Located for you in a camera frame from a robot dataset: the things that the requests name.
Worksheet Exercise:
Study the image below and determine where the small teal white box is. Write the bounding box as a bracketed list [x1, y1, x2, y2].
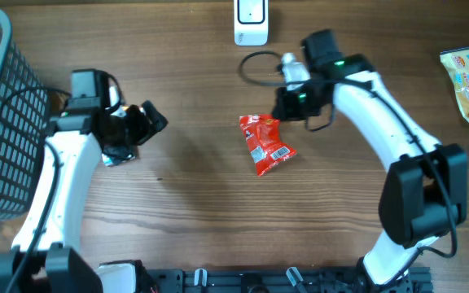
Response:
[102, 146, 138, 167]

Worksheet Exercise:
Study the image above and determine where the red candy bag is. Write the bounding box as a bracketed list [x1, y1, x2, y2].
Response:
[239, 114, 297, 177]

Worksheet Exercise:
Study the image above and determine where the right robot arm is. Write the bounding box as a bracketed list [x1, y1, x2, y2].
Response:
[273, 30, 468, 291]

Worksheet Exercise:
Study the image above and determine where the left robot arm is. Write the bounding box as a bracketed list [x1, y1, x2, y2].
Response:
[0, 68, 168, 292]

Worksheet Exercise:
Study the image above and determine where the white barcode scanner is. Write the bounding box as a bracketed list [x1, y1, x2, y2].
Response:
[233, 0, 269, 46]

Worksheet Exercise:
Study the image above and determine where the dark grey plastic shopping basket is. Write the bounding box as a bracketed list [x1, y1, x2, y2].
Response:
[0, 9, 50, 221]

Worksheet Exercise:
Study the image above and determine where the right black camera cable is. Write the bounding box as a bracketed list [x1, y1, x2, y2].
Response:
[239, 50, 458, 286]

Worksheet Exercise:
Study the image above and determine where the black camera cable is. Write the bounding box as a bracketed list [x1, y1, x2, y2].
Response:
[239, 50, 458, 286]
[0, 71, 125, 293]

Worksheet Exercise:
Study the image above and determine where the left black camera cable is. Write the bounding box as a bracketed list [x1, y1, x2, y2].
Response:
[0, 71, 125, 293]

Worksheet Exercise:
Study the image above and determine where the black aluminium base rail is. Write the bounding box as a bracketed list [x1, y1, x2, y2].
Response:
[144, 266, 434, 293]

